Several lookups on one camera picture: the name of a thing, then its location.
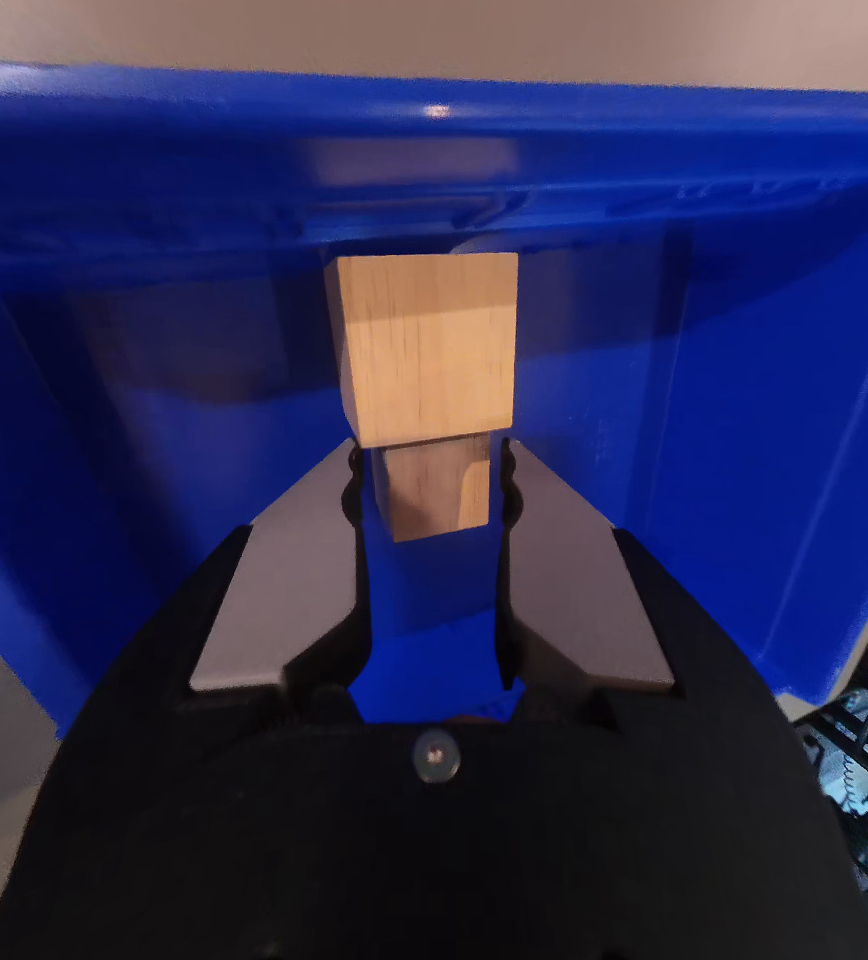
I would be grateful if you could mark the medium wooden cube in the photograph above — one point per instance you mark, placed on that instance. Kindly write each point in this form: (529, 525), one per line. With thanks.
(426, 487)

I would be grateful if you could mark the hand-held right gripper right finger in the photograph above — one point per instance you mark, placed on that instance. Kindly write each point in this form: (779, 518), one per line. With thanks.
(584, 600)

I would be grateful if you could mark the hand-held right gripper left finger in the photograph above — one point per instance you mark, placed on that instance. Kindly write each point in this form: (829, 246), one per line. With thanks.
(284, 600)

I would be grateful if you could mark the blue plastic bin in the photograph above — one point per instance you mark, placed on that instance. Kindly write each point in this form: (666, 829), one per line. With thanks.
(704, 450)

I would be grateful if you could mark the large wooden cube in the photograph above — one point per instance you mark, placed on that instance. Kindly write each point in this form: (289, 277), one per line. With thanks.
(426, 345)

